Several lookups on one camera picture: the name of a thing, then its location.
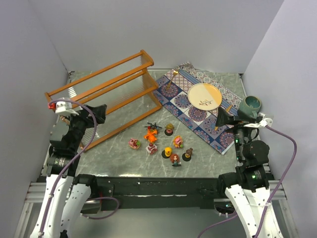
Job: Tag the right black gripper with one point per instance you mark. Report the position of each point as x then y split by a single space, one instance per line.
238 122

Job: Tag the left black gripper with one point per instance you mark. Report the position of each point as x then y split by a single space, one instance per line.
87 113

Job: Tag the brown hair yellow figurine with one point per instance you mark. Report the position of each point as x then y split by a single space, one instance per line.
187 156

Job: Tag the blonde pink dress figurine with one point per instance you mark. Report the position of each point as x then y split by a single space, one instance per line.
169 129

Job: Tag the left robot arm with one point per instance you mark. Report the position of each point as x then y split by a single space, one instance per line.
62 173

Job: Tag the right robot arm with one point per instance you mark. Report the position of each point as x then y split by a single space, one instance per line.
247 187

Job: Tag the orange wooden acrylic shelf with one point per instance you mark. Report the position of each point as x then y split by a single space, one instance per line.
126 87

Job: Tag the cream and orange plate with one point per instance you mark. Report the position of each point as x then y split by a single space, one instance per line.
204 96

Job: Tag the teal ceramic mug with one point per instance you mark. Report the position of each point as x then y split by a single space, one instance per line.
250 106

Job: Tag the pink bear sunflower toy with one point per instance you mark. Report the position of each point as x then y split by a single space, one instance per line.
178 142

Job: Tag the pink bear donut toy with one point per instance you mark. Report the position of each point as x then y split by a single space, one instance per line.
134 143

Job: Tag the patterned blue placemat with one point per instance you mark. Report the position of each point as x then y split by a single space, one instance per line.
202 123

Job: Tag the red hair green figurine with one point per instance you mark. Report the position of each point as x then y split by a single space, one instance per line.
175 160

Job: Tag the black dragon toy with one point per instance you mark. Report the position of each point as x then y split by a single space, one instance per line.
152 126

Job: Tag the orange dragon toy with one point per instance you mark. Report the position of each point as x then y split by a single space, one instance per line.
151 135

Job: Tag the gold fork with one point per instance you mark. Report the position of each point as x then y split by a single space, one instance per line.
174 73

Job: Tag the pink bear cake toy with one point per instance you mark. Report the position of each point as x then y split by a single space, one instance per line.
151 148

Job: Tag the black base beam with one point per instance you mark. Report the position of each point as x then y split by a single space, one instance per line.
152 193

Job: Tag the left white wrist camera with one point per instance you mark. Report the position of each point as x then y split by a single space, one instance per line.
62 107

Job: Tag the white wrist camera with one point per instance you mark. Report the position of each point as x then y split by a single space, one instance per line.
62 107
262 121

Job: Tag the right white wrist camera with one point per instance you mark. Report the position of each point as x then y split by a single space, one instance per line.
262 121

